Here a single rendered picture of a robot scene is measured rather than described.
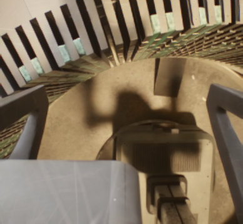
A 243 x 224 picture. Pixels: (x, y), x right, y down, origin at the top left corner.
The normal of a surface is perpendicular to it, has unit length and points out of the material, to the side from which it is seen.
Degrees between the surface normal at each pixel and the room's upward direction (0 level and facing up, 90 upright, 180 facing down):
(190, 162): 0
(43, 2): 0
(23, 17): 0
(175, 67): 24
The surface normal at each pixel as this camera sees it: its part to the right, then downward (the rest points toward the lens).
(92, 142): 0.00, 0.11
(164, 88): -0.04, 0.51
